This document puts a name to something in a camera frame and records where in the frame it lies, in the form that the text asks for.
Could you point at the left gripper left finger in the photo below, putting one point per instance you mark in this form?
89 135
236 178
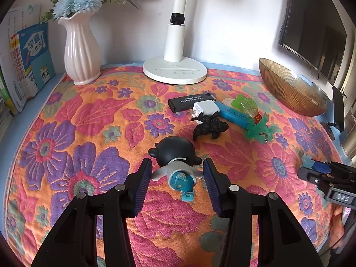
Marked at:
72 240

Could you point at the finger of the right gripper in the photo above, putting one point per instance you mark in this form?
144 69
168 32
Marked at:
309 175
322 167

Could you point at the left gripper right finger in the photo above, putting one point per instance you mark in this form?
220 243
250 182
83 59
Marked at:
282 240

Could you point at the black white monkey figurine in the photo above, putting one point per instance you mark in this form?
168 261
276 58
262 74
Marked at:
177 161

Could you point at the amber ribbed glass bowl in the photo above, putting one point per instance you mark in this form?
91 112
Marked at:
291 90

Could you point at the blue rectangular box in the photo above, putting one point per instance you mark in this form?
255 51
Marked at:
234 116

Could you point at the floral orange pink tablecloth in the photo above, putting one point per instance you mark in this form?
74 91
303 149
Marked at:
89 138

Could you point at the beige small toy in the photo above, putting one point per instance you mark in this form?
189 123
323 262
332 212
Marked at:
228 102

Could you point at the black dragon figurine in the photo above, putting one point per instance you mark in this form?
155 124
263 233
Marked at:
209 124

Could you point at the white power adapter plug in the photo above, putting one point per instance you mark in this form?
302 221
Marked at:
203 108

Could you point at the black flat screen monitor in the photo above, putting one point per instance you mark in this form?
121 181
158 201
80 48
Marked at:
314 31

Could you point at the black rectangular stick device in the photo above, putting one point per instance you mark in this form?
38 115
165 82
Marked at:
186 103

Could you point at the stack of books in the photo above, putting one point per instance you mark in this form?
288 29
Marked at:
7 108

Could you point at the white ribbed vase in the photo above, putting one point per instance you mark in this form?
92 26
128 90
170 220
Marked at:
82 53

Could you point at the blue cover book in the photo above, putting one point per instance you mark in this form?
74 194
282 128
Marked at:
35 58

